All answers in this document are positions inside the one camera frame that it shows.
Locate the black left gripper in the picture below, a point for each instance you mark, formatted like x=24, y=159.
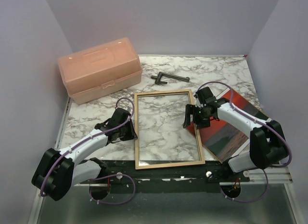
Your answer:
x=132, y=135

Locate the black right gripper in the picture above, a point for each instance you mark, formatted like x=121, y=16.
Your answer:
x=191, y=109

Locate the light wooden picture frame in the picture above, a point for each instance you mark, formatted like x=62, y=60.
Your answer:
x=168, y=127

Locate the red sunset photo board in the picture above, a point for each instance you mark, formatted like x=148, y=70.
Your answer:
x=222, y=140

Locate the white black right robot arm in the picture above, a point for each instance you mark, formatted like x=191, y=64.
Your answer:
x=266, y=139

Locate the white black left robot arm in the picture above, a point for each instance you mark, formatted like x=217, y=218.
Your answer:
x=58, y=170

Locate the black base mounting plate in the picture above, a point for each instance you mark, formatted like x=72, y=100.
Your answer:
x=120, y=175

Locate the pink translucent plastic box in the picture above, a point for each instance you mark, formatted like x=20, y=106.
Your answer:
x=101, y=70

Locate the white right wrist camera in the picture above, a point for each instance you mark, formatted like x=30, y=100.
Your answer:
x=205, y=103

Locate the aluminium extrusion rail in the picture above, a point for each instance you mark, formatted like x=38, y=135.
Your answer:
x=275, y=176

